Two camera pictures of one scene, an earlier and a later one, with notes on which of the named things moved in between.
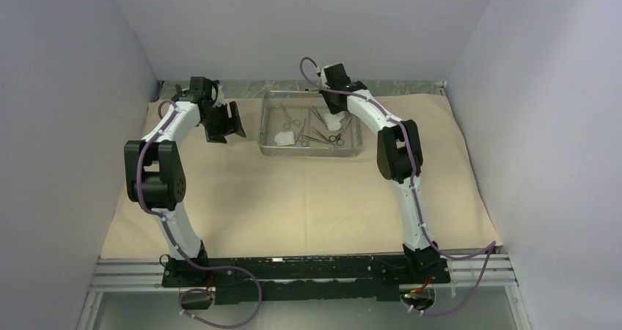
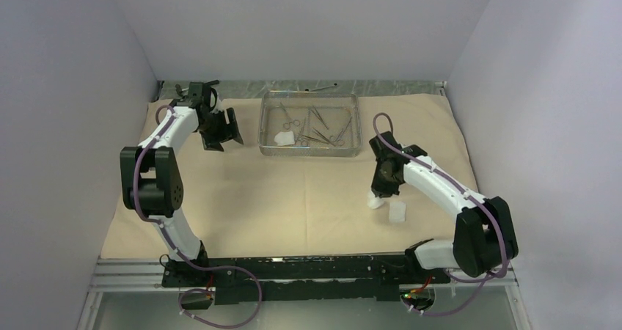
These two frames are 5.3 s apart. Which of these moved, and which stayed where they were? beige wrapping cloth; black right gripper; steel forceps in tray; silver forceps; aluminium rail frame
Moved: black right gripper
Stayed: beige wrapping cloth; silver forceps; steel forceps in tray; aluminium rail frame
